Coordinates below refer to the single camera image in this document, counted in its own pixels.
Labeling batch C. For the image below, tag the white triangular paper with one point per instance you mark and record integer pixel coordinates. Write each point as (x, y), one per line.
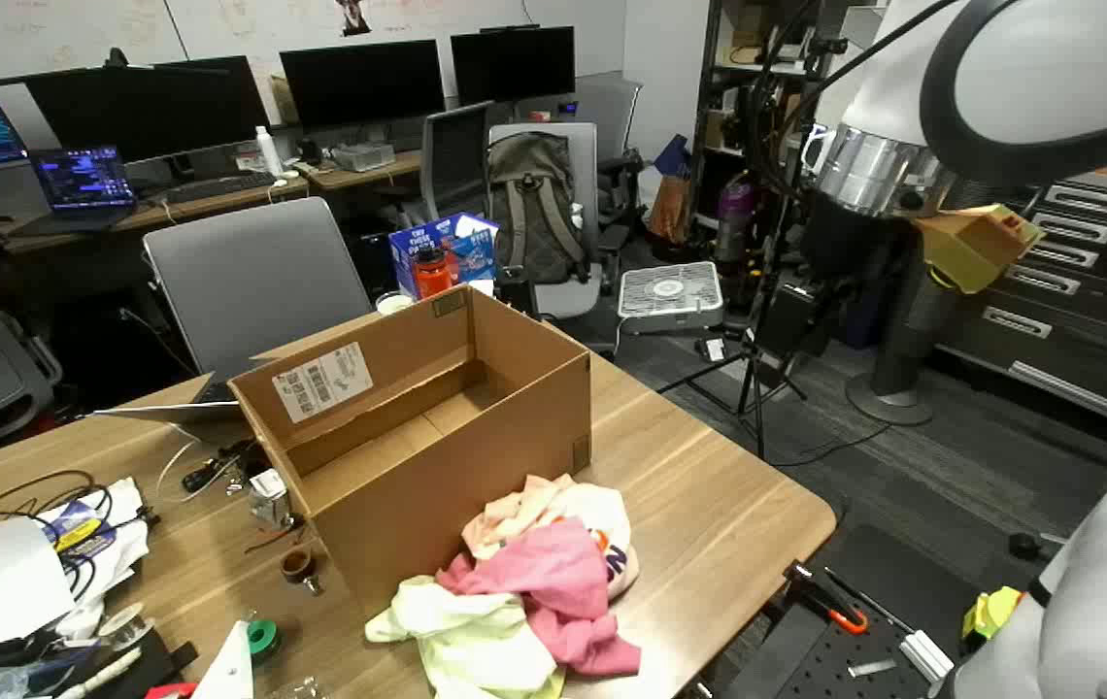
(231, 665)

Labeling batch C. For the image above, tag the orange brown bag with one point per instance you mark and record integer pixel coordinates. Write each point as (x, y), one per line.
(668, 208)

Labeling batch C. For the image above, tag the wrist camera with orange mount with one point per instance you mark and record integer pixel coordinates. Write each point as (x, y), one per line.
(973, 247)

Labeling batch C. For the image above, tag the wide black computer monitor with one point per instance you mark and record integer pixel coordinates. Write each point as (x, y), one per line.
(147, 110)

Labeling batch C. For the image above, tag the peach printed shirt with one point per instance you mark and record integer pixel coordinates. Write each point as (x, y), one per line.
(546, 497)

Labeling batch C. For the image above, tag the dark storage shelf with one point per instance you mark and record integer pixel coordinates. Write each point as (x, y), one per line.
(738, 80)

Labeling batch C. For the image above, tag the dark grey chair back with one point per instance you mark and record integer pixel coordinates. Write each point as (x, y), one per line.
(458, 161)

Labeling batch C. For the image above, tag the open laptop with purple screen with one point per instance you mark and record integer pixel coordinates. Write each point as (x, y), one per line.
(83, 181)

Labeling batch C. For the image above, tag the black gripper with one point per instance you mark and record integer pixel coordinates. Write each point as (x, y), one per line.
(865, 265)

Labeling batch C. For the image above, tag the blue printed box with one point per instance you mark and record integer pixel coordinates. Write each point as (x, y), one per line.
(466, 239)

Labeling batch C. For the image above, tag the black perforated board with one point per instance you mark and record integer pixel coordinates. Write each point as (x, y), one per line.
(808, 665)

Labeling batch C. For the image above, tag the white plastic tray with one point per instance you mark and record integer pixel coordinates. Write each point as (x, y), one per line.
(668, 292)

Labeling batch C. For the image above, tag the light green towel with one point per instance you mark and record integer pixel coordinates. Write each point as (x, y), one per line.
(475, 647)

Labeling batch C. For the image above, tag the green tape roll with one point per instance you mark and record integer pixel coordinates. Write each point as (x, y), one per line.
(270, 630)

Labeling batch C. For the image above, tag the pink shirt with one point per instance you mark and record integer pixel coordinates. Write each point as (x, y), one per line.
(553, 576)

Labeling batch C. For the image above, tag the long wooden desk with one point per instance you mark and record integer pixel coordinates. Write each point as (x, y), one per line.
(206, 198)

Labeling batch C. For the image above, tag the dark drawer cabinet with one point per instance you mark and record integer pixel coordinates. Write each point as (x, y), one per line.
(1096, 310)

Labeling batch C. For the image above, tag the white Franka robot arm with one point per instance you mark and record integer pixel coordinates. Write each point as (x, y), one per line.
(1042, 80)

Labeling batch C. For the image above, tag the open cardboard box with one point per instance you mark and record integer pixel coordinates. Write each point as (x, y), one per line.
(449, 504)

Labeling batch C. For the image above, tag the yellow green object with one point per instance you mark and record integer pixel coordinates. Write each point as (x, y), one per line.
(993, 612)

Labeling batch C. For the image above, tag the small brown object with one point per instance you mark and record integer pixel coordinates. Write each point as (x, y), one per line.
(300, 564)

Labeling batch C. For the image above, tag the grey pedestal stand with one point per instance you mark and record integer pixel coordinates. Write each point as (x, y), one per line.
(893, 399)

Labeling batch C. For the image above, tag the small white block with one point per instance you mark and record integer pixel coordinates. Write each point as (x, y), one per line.
(927, 652)

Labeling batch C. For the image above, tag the olive grey backpack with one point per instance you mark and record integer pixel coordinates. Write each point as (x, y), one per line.
(537, 213)

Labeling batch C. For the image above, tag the black tripod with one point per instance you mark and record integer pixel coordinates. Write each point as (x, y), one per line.
(751, 372)

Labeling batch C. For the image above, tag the red bottle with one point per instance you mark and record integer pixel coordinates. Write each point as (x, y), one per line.
(431, 273)

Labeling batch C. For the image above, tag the orange black screwdriver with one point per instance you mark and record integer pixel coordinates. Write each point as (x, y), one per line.
(835, 605)

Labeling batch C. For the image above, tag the black hand tool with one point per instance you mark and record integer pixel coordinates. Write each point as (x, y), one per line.
(221, 466)

